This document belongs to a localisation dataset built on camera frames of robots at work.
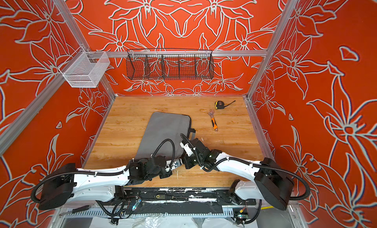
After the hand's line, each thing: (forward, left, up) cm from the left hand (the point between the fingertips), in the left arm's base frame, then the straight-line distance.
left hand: (175, 161), depth 79 cm
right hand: (+2, -3, 0) cm, 4 cm away
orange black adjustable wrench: (+32, -23, -5) cm, 40 cm away
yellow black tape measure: (+47, -29, -3) cm, 55 cm away
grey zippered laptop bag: (+19, +9, -3) cm, 21 cm away
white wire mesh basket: (+44, +62, +27) cm, 81 cm away
